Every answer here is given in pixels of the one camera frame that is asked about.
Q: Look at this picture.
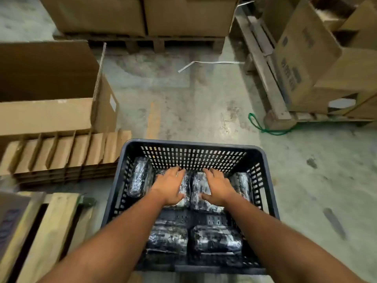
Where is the person's right hand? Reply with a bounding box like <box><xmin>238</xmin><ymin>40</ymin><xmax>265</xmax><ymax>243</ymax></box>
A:
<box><xmin>201</xmin><ymin>168</ymin><xmax>237</xmax><ymax>207</ymax></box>

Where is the person's left hand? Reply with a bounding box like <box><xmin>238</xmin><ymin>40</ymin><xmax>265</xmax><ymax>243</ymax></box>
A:
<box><xmin>151</xmin><ymin>166</ymin><xmax>187</xmax><ymax>207</ymax></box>

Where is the black plastic-wrapped packet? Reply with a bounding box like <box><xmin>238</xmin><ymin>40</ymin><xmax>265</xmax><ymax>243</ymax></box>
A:
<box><xmin>159</xmin><ymin>170</ymin><xmax>192</xmax><ymax>208</ymax></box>
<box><xmin>190</xmin><ymin>171</ymin><xmax>220</xmax><ymax>211</ymax></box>

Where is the person's right forearm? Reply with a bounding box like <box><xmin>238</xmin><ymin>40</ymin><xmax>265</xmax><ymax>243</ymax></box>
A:
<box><xmin>219</xmin><ymin>191</ymin><xmax>367</xmax><ymax>283</ymax></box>

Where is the person's left forearm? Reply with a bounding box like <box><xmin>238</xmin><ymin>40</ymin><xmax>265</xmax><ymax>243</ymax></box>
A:
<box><xmin>38</xmin><ymin>189</ymin><xmax>171</xmax><ymax>283</ymax></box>

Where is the pile of black wrapped packets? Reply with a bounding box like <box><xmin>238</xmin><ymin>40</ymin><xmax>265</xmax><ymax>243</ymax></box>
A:
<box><xmin>127</xmin><ymin>157</ymin><xmax>254</xmax><ymax>257</ymax></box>

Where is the dark perforated plastic crate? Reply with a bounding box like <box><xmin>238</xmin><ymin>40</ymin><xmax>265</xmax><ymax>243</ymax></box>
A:
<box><xmin>101</xmin><ymin>139</ymin><xmax>281</xmax><ymax>275</ymax></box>

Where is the stack of cardboard dividers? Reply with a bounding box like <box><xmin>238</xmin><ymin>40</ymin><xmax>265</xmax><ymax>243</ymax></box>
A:
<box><xmin>0</xmin><ymin>130</ymin><xmax>132</xmax><ymax>185</ymax></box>

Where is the light wooden pallet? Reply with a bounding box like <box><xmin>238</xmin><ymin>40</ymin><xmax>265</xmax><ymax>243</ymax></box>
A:
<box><xmin>0</xmin><ymin>191</ymin><xmax>95</xmax><ymax>283</ymax></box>

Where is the worn wooden pallet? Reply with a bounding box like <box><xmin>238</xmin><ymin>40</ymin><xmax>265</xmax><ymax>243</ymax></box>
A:
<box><xmin>235</xmin><ymin>8</ymin><xmax>377</xmax><ymax>130</ymax></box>

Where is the dark wooden pallet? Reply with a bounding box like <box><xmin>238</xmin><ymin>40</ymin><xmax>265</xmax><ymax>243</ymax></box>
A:
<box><xmin>52</xmin><ymin>32</ymin><xmax>227</xmax><ymax>54</ymax></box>

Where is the blue printed cardboard box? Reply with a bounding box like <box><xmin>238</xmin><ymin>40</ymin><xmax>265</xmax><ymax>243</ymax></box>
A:
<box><xmin>0</xmin><ymin>192</ymin><xmax>31</xmax><ymax>258</ymax></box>

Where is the open empty cardboard box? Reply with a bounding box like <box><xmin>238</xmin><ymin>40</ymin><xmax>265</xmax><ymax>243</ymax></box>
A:
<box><xmin>0</xmin><ymin>40</ymin><xmax>120</xmax><ymax>145</ymax></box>

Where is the tilted printed cardboard box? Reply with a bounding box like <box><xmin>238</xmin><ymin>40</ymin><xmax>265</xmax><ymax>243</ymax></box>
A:
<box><xmin>270</xmin><ymin>0</ymin><xmax>377</xmax><ymax>113</ymax></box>

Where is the low cardboard box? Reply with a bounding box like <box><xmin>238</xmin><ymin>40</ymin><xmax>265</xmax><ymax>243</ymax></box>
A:
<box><xmin>326</xmin><ymin>93</ymin><xmax>377</xmax><ymax>120</ymax></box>

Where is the large plain cardboard box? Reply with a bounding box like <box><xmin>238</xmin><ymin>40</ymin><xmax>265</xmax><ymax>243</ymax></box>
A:
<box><xmin>143</xmin><ymin>0</ymin><xmax>241</xmax><ymax>38</ymax></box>
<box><xmin>38</xmin><ymin>0</ymin><xmax>147</xmax><ymax>37</ymax></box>

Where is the green rope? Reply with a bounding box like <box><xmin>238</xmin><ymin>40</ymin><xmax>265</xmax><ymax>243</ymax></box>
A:
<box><xmin>248</xmin><ymin>112</ymin><xmax>296</xmax><ymax>136</ymax></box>

